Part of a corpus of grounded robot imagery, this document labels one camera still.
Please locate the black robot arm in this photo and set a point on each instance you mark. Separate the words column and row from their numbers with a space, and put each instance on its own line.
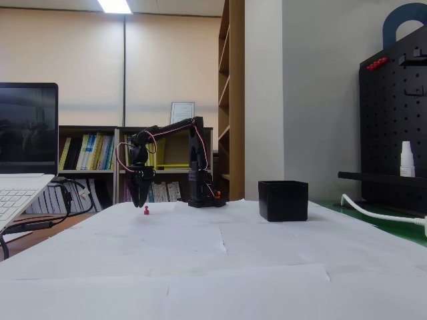
column 197, row 150

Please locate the black square cup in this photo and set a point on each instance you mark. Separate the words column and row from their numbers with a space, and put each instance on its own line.
column 283, row 203

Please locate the low wooden bookshelf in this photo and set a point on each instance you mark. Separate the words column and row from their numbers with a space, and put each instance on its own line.
column 117, row 190
column 86, row 128

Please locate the upright yellow book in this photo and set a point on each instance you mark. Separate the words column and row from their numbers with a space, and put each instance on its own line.
column 161, row 150

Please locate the flat yellow book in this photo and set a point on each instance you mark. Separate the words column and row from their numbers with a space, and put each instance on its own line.
column 173, row 165

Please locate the framed certificate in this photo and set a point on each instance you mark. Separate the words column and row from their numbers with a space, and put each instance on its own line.
column 182, row 111

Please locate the black binder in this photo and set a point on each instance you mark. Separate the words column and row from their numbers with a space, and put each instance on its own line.
column 74, row 153

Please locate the orange black table clamp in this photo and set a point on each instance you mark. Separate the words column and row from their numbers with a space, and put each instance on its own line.
column 217, row 194

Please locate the leaning yellow book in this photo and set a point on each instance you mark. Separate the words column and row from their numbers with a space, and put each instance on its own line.
column 65, row 153

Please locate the beige roller blind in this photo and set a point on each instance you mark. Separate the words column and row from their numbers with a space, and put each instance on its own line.
column 66, row 66
column 166, row 66

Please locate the black adapter dongle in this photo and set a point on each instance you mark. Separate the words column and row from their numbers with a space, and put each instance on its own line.
column 33, row 225

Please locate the tall wooden bookshelf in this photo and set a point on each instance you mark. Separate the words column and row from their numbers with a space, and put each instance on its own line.
column 237, row 100

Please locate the white laptop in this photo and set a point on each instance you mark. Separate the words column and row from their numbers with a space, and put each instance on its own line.
column 26, row 133

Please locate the ceiling light panel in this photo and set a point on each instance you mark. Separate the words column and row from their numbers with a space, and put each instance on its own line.
column 115, row 6

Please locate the black pegboard shelf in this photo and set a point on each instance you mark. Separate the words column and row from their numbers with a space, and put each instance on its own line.
column 367, row 176

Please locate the black pegboard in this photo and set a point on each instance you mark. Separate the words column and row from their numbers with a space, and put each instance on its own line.
column 383, row 133

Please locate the small white bottle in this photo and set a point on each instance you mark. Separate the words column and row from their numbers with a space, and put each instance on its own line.
column 407, row 163

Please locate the black pegboard hook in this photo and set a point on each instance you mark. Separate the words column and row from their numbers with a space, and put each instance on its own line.
column 416, row 52
column 413, row 93
column 408, row 61

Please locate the white power strip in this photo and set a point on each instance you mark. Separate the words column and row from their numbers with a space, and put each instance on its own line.
column 426, row 230

